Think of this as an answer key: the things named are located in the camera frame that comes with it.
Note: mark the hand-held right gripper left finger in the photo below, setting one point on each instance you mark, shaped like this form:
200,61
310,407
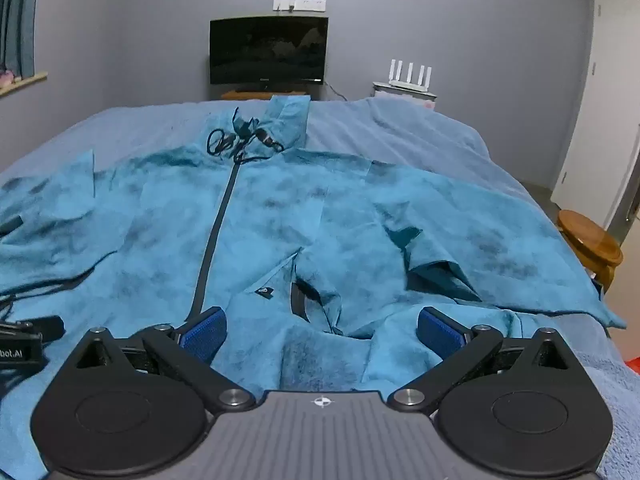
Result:
205,334

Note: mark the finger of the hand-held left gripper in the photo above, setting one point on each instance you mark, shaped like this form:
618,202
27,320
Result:
50,327

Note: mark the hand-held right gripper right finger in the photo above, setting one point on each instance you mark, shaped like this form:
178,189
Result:
440,332

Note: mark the teal zip jacket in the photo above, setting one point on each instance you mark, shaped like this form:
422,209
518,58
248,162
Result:
310,200

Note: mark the round wooden stool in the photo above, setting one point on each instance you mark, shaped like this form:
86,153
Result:
587,232

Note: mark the red object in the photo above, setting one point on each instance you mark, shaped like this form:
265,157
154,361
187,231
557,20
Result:
634,364

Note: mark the light blue bed blanket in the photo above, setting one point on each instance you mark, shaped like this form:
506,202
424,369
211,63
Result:
400,125

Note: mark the white small cabinet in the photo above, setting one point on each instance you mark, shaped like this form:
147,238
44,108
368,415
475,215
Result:
400,96

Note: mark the wooden television stand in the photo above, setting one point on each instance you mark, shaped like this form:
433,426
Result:
250,95

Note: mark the wooden window sill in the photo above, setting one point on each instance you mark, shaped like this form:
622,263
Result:
22,83

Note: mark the white router with antennas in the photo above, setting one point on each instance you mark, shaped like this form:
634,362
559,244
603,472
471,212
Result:
411,82

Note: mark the pink item on sill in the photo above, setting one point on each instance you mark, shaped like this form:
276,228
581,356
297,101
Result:
6,76

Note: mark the black flat screen television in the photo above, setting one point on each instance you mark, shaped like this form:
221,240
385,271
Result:
267,50

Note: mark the white door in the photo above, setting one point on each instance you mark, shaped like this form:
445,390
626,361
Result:
605,85

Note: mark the blue window curtain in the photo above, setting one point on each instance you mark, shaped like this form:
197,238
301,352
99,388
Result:
17,15

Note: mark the white wall socket strip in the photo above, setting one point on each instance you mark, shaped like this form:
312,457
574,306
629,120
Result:
300,4

